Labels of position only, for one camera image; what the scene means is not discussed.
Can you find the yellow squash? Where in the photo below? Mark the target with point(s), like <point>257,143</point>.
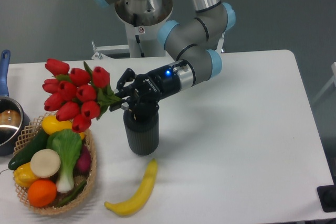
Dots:
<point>51,125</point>

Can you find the blue handled saucepan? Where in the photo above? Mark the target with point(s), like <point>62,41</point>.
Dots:
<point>13,117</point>

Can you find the black device at edge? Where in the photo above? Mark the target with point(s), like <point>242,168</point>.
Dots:
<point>327,197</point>

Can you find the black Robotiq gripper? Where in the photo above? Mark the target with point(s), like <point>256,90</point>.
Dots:
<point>144,91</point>

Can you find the yellow bell pepper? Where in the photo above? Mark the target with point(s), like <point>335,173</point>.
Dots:
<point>24,176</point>

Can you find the orange fruit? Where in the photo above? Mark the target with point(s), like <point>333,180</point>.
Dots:
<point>41,193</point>

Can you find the green bok choy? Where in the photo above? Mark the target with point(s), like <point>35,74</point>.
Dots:
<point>67,144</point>

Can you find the dark grey ribbed vase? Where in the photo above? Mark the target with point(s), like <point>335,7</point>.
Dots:
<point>143,137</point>

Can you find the purple red onion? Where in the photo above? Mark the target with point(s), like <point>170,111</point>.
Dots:
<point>84,161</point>

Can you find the beige round bun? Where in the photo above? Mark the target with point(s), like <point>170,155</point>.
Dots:
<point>45,163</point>

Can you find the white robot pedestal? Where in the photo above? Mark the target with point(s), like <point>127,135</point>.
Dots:
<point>142,20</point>

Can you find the dark green cucumber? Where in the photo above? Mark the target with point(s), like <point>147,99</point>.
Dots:
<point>38,142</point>

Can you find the green bean pod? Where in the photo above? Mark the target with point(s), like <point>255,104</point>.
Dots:
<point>73,195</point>

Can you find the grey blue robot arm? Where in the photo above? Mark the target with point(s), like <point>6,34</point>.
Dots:
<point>184,42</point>

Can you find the white frame at right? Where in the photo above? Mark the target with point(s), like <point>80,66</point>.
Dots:
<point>327,88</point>

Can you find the red tulip bouquet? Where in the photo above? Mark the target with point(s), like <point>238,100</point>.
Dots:
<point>78,95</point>

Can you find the yellow banana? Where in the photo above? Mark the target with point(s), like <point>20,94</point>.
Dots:
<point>140,197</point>

